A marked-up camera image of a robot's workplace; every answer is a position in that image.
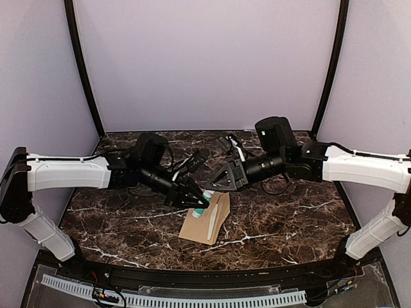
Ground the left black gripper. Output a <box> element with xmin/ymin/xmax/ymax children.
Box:
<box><xmin>139</xmin><ymin>161</ymin><xmax>210</xmax><ymax>208</ymax></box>

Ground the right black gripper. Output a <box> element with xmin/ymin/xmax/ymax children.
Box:
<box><xmin>204</xmin><ymin>149</ymin><xmax>287</xmax><ymax>192</ymax></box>

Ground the white green glue stick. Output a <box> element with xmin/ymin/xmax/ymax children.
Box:
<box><xmin>191</xmin><ymin>189</ymin><xmax>215</xmax><ymax>219</ymax></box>

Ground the brown paper envelope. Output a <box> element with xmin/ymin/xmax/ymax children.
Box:
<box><xmin>179</xmin><ymin>192</ymin><xmax>231</xmax><ymax>245</ymax></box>

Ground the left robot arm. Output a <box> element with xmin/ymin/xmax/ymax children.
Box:
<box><xmin>1</xmin><ymin>133</ymin><xmax>212</xmax><ymax>280</ymax></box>

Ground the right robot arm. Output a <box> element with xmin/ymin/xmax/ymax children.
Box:
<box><xmin>204</xmin><ymin>116</ymin><xmax>410</xmax><ymax>278</ymax></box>

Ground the white slotted cable duct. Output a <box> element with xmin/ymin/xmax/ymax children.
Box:
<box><xmin>41</xmin><ymin>274</ymin><xmax>306</xmax><ymax>307</ymax></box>

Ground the black front table rail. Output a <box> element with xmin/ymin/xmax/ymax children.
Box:
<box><xmin>58</xmin><ymin>258</ymin><xmax>361</xmax><ymax>289</ymax></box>

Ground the right black corner post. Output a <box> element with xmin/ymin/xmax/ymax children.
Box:
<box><xmin>310</xmin><ymin>0</ymin><xmax>349</xmax><ymax>140</ymax></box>

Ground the black corner post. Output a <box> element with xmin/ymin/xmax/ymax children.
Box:
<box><xmin>64</xmin><ymin>0</ymin><xmax>105</xmax><ymax>138</ymax></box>
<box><xmin>310</xmin><ymin>0</ymin><xmax>349</xmax><ymax>140</ymax></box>

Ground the left black corner post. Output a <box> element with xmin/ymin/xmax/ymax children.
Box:
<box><xmin>64</xmin><ymin>0</ymin><xmax>105</xmax><ymax>138</ymax></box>

